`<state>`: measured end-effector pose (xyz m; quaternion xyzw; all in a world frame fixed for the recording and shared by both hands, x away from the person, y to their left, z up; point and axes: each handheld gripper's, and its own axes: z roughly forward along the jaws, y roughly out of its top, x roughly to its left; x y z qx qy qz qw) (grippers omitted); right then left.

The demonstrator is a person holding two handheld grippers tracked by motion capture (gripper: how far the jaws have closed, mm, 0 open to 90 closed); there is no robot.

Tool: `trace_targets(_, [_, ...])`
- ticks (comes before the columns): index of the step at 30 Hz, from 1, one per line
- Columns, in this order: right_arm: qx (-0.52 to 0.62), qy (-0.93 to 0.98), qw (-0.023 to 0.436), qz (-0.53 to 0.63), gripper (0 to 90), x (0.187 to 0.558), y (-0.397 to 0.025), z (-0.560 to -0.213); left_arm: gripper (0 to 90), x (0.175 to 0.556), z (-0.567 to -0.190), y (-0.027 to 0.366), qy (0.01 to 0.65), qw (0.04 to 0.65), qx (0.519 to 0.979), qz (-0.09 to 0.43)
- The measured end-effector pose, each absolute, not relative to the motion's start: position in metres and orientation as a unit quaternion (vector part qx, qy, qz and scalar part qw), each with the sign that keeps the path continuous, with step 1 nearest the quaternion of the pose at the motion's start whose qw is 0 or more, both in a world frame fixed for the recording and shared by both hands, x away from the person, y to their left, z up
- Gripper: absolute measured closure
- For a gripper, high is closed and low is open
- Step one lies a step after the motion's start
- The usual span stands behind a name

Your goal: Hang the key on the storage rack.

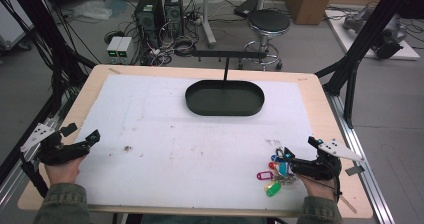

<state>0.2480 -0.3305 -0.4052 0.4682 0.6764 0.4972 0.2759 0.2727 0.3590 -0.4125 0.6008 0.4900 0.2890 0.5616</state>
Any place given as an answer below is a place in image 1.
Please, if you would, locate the black flat device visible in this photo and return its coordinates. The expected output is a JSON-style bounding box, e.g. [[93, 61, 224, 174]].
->
[[233, 0, 260, 19]]

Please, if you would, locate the aluminium rail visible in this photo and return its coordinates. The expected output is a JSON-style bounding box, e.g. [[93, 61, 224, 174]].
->
[[0, 83, 83, 216], [327, 93, 396, 224]]

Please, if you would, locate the wooden stick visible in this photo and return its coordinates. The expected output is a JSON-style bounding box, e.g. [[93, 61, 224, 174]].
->
[[339, 194, 358, 215]]

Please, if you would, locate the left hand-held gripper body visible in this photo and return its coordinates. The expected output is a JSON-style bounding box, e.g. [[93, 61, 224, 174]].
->
[[19, 122, 92, 167]]

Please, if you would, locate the black round stool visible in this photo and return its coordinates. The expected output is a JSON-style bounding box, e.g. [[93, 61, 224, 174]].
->
[[237, 9, 292, 72]]

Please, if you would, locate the tangle of cables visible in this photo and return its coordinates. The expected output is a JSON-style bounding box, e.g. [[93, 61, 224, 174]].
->
[[103, 3, 205, 67]]

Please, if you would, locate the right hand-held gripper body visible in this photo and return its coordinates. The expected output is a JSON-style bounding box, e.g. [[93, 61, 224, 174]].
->
[[289, 139, 366, 182]]

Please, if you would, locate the white floor board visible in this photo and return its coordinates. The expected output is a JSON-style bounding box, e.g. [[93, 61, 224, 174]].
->
[[324, 8, 421, 61]]

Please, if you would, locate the clear plastic bag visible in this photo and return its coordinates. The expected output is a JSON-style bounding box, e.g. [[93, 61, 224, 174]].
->
[[72, 0, 114, 22]]

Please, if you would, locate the person's right hand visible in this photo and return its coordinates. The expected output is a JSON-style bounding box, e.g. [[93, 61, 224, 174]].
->
[[298, 175, 337, 201]]

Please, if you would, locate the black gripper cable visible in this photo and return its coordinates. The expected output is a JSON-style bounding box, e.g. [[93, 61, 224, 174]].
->
[[298, 157, 344, 204]]

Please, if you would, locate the brown cardboard box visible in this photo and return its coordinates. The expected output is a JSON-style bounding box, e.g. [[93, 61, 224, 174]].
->
[[285, 0, 337, 26]]

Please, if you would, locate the white power supply unit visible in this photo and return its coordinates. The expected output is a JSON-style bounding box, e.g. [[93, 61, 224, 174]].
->
[[106, 36, 123, 65], [116, 36, 134, 65]]

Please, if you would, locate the key bunch with coloured tags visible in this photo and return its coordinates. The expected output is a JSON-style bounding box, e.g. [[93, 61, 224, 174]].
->
[[255, 147, 300, 198]]

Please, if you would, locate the grey tape piece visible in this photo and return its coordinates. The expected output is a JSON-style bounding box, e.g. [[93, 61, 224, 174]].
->
[[344, 164, 366, 177]]

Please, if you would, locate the white desk leg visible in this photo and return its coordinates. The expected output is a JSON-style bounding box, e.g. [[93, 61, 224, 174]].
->
[[199, 0, 218, 49]]

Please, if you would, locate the white table mat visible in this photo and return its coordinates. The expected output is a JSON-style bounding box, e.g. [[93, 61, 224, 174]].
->
[[75, 73, 318, 212]]

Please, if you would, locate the black metal frame stand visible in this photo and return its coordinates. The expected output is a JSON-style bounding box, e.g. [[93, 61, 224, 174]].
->
[[314, 0, 424, 130], [0, 0, 98, 118]]

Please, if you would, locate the black key rack with tray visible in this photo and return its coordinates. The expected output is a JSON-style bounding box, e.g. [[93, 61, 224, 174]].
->
[[184, 49, 268, 117]]

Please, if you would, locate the person's left hand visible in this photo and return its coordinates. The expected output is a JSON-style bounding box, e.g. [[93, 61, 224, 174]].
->
[[43, 156, 87, 186]]

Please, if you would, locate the black computer tower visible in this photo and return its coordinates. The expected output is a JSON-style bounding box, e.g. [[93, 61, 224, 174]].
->
[[134, 0, 165, 48], [163, 0, 185, 38]]

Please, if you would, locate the white panel board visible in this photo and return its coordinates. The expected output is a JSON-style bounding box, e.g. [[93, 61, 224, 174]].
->
[[0, 0, 36, 50]]

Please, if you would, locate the grey robot part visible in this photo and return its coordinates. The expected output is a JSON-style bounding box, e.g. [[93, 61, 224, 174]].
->
[[342, 6, 408, 60]]

